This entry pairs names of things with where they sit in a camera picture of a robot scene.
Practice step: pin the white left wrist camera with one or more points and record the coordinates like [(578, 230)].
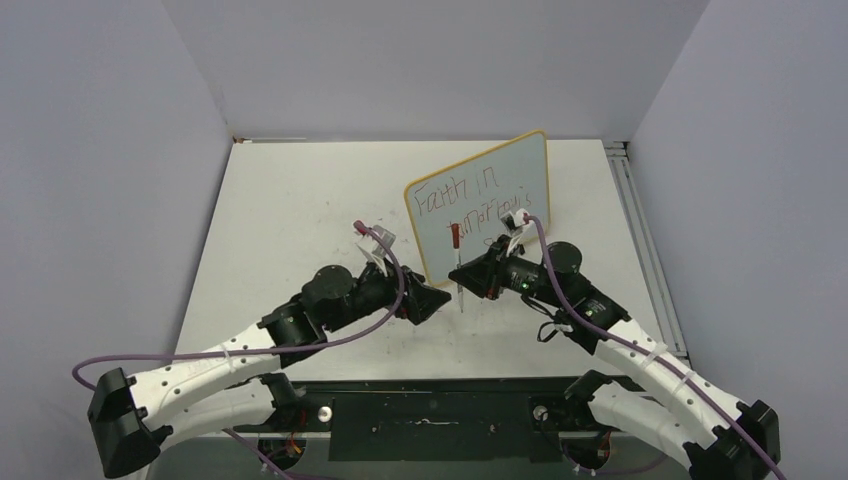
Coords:
[(373, 246)]

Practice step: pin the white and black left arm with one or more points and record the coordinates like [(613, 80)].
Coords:
[(134, 418)]

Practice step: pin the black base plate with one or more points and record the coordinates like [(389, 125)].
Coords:
[(540, 419)]

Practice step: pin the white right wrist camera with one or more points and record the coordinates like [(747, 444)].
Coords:
[(516, 225)]

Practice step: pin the aluminium rail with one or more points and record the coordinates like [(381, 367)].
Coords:
[(653, 273), (252, 404)]

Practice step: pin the aluminium right side rail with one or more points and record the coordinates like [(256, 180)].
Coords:
[(653, 273)]

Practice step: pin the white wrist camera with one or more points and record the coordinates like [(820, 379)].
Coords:
[(373, 246), (516, 225)]

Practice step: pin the aluminium front rail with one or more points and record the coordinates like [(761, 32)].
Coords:
[(252, 404)]

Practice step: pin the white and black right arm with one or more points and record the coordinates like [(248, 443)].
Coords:
[(749, 448)]

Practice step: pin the white whiteboard marker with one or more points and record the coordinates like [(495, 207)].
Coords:
[(455, 238)]

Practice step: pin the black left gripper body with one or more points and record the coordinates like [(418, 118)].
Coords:
[(375, 291)]

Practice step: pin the yellow framed whiteboard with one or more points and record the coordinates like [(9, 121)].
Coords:
[(474, 194)]

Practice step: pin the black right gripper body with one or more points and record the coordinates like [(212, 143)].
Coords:
[(518, 275)]

